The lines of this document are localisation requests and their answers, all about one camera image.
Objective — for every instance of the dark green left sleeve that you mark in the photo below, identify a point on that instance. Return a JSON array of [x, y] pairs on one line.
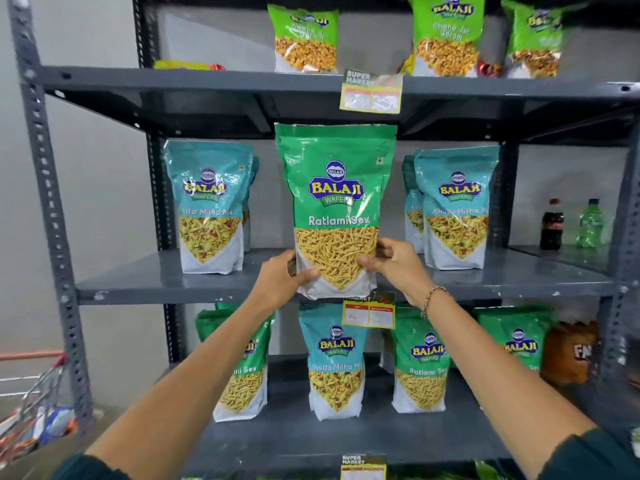
[[85, 469]]

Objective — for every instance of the person's right hand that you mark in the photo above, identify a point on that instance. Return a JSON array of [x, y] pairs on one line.
[[405, 274]]

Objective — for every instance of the person's left thumb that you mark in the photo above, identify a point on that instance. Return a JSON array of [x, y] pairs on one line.
[[306, 278]]

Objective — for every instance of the person's left forearm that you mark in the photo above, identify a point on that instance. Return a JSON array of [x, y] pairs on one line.
[[200, 374]]

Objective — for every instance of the yellow shelf price tag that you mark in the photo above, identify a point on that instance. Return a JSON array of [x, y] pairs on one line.
[[371, 93], [362, 468], [369, 312]]

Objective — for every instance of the orange soda bottle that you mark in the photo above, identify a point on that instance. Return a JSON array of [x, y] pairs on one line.
[[570, 354]]

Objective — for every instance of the person's right thumb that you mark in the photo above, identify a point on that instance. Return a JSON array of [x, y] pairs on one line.
[[371, 263]]

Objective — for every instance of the flat yellow packet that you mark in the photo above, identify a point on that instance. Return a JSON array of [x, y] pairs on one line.
[[180, 64]]

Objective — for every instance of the dark cola bottle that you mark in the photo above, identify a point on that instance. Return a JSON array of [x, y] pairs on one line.
[[551, 224]]

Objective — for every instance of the dark green right sleeve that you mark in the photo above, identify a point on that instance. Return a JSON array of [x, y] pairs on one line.
[[595, 457]]

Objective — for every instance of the large green snack pouch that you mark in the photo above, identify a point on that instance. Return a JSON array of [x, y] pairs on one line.
[[335, 194]]

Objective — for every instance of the teal snack pouch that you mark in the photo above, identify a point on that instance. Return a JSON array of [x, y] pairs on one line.
[[457, 204], [210, 204], [250, 204], [335, 364], [414, 214]]

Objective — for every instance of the red foil packet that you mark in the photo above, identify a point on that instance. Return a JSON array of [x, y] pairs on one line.
[[489, 69]]

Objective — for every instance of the light green snack packet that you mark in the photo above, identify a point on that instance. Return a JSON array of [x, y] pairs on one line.
[[303, 39], [446, 37], [537, 39]]

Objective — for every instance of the metal shopping cart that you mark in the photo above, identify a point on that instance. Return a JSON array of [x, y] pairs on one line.
[[35, 409]]

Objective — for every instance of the dark green sleeve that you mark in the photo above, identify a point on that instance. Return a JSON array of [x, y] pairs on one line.
[[595, 457], [85, 469]]

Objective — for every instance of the grey metal shelf rack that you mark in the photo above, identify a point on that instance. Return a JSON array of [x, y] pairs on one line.
[[210, 87], [620, 314]]

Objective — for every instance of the green soda bottle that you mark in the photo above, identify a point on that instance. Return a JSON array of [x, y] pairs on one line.
[[590, 224]]

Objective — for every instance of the person's left hand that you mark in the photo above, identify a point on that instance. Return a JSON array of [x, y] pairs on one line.
[[275, 284]]

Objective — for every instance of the person's right forearm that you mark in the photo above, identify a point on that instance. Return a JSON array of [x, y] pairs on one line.
[[500, 374]]

